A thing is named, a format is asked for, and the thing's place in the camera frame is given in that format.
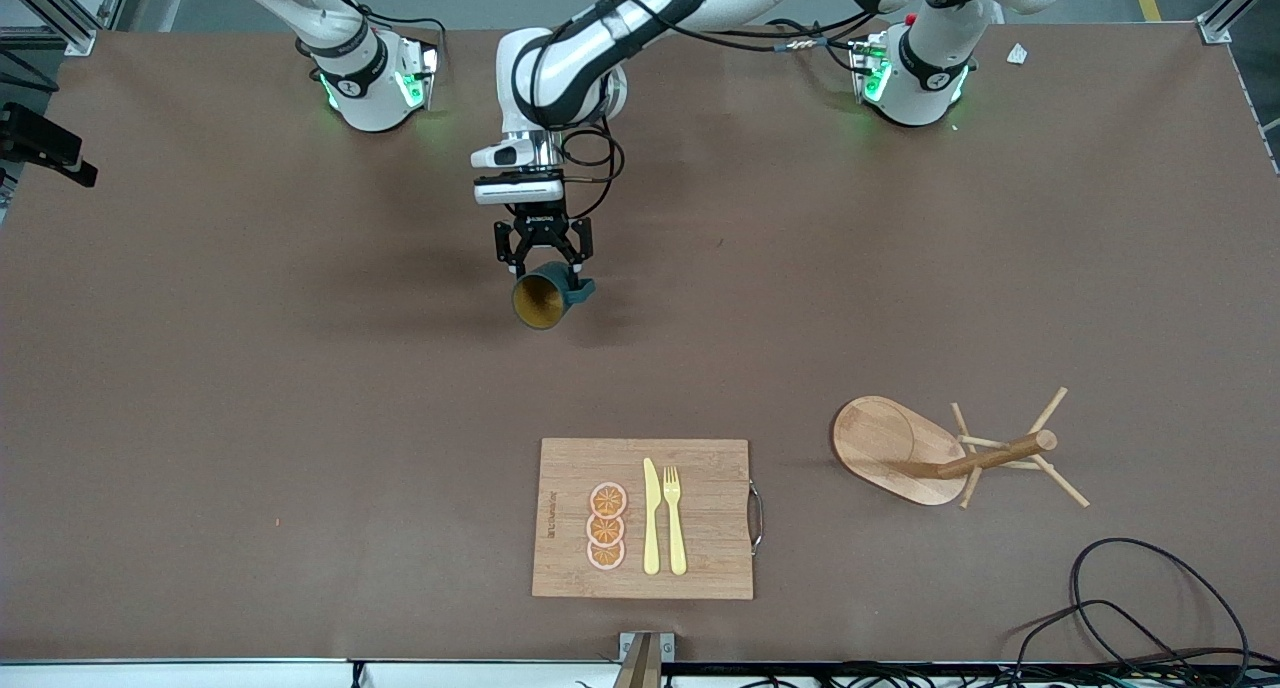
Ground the dark green ribbed cup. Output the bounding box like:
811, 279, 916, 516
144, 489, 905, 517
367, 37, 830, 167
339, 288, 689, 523
511, 260, 597, 331

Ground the yellow plastic knife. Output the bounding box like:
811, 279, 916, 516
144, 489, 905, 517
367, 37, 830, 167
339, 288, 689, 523
642, 457, 663, 576

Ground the yellow plastic fork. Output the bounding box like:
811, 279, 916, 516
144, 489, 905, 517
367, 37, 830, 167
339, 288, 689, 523
662, 466, 689, 577

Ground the wooden mug tree stand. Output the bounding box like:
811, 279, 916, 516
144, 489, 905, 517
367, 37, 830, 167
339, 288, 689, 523
831, 386, 1092, 510

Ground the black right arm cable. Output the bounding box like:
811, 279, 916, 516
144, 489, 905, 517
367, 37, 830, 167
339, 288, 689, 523
0, 46, 63, 95

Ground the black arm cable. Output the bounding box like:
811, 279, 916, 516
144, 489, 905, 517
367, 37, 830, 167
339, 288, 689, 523
530, 0, 881, 221
0, 46, 63, 95

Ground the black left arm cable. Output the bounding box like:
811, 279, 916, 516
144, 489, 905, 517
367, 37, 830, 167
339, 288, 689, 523
530, 0, 881, 221

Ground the aluminium frame profile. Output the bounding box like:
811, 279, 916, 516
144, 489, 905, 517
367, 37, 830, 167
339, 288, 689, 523
1197, 0, 1280, 47
0, 0, 138, 57

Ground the black right base cable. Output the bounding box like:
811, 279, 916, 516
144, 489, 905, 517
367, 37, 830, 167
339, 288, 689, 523
340, 6, 448, 47

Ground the bamboo cutting board with handle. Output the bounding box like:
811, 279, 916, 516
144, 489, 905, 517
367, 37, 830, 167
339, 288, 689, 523
531, 438, 765, 601

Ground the metal bracket with wooden bar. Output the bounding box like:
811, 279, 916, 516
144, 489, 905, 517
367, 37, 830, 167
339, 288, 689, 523
618, 631, 676, 688

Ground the white table edge rail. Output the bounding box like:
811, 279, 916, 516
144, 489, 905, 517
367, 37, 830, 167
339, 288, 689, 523
0, 658, 623, 688

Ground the black looped floor cable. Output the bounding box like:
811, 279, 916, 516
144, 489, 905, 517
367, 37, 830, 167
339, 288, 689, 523
1069, 537, 1252, 687
1012, 599, 1206, 688

